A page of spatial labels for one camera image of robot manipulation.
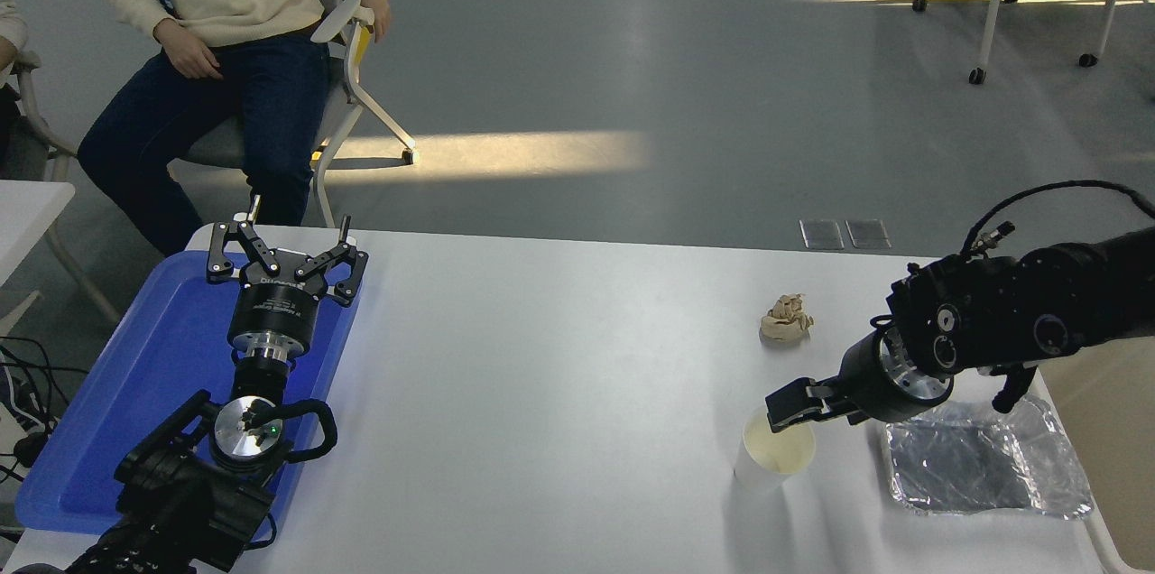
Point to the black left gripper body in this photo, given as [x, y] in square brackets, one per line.
[275, 303]

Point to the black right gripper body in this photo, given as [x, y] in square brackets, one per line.
[866, 380]

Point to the white paper cup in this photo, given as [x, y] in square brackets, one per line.
[776, 458]

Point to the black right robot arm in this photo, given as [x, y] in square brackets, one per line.
[1065, 294]

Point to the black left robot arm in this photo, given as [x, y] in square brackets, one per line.
[180, 502]

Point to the person's right hand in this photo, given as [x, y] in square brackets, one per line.
[189, 50]

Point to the person's left hand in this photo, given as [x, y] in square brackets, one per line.
[379, 10]

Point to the crumpled tan paper ball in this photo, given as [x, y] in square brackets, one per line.
[785, 321]

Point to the silver foil tray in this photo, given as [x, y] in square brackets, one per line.
[965, 466]

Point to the metal floor outlet plate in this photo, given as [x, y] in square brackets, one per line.
[821, 235]
[868, 234]

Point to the blue plastic tray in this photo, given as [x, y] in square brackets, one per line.
[135, 375]

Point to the grey white office chair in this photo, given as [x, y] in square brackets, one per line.
[338, 109]

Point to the white framed chair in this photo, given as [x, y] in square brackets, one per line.
[61, 166]

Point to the small white side table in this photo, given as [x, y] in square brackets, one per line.
[27, 213]

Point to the large pale bin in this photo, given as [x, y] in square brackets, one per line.
[1119, 448]

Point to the person at picture edge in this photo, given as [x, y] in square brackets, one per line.
[9, 28]

